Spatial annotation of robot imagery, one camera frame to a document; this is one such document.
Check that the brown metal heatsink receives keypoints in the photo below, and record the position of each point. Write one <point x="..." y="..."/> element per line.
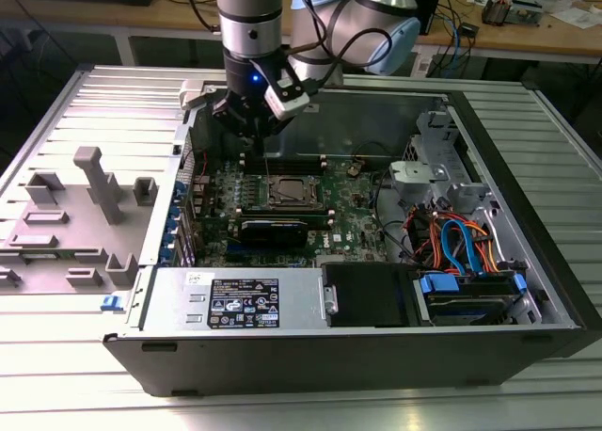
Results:
<point x="497" y="10"/>

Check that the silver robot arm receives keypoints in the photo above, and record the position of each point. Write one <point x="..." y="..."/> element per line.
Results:
<point x="249" y="7"/>

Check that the coin cell battery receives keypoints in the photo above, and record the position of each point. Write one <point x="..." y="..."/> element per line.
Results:
<point x="355" y="170"/>

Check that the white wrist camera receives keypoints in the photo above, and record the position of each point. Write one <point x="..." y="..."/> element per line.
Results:
<point x="287" y="106"/>

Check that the black graphics card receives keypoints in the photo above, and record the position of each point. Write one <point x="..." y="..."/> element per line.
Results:
<point x="275" y="235"/>

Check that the blue card retainer clip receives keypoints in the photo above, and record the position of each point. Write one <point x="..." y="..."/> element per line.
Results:
<point x="180" y="192"/>
<point x="170" y="242"/>
<point x="175" y="218"/>
<point x="165" y="259"/>

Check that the black RAM slot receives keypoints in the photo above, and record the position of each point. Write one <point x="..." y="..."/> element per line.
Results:
<point x="282" y="158"/>
<point x="291" y="169"/>

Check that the green RAM stick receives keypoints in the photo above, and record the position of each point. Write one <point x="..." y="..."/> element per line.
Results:
<point x="282" y="218"/>

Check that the wooden desk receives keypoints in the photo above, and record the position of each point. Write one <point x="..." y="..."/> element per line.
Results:
<point x="141" y="18"/>

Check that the hard disk in blue carrier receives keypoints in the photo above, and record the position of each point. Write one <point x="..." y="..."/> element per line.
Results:
<point x="456" y="308"/>

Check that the small white sticker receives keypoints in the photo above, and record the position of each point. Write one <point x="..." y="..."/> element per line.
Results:
<point x="200" y="278"/>

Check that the grey plastic fan holder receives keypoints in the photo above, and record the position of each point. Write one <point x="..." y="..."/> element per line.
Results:
<point x="414" y="174"/>

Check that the CPU socket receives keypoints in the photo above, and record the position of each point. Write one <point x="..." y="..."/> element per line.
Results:
<point x="269" y="207"/>

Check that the silver power supply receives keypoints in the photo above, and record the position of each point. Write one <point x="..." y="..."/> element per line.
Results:
<point x="169" y="304"/>

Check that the black PC case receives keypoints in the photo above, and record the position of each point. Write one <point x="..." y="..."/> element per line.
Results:
<point x="329" y="360"/>

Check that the green motherboard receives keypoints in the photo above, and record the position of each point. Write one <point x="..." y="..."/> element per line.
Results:
<point x="348" y="233"/>

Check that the blue plastic latch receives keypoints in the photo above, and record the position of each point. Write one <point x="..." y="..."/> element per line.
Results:
<point x="112" y="303"/>

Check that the grey parts rack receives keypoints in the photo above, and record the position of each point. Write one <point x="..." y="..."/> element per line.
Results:
<point x="70" y="243"/>

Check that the white label sticker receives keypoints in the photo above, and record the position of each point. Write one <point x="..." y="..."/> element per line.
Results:
<point x="316" y="108"/>

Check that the black rating label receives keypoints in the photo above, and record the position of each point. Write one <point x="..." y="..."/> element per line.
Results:
<point x="244" y="304"/>

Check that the white paper sheet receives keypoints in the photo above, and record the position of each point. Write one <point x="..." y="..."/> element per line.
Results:
<point x="576" y="17"/>

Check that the small black adapter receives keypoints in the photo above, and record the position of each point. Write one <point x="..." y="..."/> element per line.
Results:
<point x="469" y="30"/>

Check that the black upright device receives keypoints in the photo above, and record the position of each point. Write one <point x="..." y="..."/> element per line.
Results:
<point x="432" y="7"/>

